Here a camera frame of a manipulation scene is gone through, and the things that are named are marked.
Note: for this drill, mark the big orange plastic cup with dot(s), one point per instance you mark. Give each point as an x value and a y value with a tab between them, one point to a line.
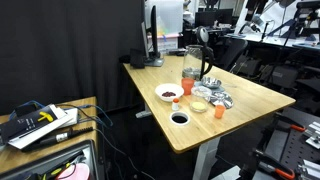
187	87

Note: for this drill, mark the white cup with dark liquid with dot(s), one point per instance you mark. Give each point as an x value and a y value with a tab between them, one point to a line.
174	121

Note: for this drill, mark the small orange plastic cup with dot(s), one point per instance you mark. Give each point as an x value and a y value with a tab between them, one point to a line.
219	112

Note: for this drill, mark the white bowl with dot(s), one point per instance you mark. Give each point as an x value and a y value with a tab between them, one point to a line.
162	88

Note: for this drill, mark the pile of red beans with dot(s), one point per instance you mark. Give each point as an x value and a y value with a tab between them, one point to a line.
169	94

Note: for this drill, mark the white shaker with orange cap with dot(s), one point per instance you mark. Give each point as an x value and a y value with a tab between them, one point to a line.
175	106

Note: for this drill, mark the white table leg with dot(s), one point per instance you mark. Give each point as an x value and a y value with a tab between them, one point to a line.
144	114
205	160

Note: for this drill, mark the small black box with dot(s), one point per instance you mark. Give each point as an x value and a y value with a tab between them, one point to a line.
136	58

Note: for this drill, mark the white plastic storage box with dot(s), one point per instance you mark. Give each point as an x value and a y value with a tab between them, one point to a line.
170	41

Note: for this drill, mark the steel bowl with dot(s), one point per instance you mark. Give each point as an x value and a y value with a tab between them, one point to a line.
211	82

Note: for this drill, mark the black computer monitor with stand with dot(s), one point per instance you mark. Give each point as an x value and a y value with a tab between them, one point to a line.
154	33

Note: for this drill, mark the black office chair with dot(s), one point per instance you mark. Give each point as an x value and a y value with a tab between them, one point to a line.
233	50

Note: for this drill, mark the black background monitor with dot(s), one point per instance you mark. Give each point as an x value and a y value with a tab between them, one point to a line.
213	16

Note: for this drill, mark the black curtain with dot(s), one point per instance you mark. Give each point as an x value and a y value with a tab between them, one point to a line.
66	50

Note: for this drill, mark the pink round object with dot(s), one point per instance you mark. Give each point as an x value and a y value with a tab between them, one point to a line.
78	172

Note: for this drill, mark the black handheld tool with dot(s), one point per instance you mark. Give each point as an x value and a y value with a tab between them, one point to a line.
50	140

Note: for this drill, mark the background lab desk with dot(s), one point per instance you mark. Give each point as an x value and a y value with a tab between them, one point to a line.
276	40

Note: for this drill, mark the black book with yellow print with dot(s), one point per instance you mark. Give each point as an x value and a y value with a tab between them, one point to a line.
26	125

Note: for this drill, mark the black perforated board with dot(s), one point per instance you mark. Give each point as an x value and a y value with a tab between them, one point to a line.
286	150

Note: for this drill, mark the grey tool case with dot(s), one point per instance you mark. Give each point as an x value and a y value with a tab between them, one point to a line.
40	163

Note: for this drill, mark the grey metal bracket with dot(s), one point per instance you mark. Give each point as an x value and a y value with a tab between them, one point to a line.
314	135

